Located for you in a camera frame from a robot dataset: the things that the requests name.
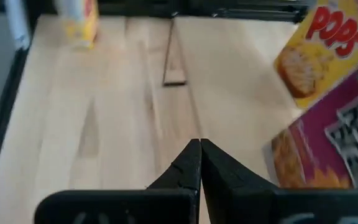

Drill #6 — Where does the silver metal bracket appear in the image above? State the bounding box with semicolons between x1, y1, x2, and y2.
4;0;31;51

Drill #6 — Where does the yellow Corn Pops cereal box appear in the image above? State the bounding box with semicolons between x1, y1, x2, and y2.
53;0;99;50
273;0;358;110

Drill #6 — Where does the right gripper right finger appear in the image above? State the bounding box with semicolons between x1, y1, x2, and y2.
200;138;358;224

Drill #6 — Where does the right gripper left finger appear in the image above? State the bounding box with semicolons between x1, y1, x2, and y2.
34;138;203;224

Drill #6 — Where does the black aluminium table frame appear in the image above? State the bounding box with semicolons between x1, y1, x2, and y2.
0;0;316;215

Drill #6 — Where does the purple Raisin Bran cereal box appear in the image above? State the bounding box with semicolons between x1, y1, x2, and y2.
262;52;358;190

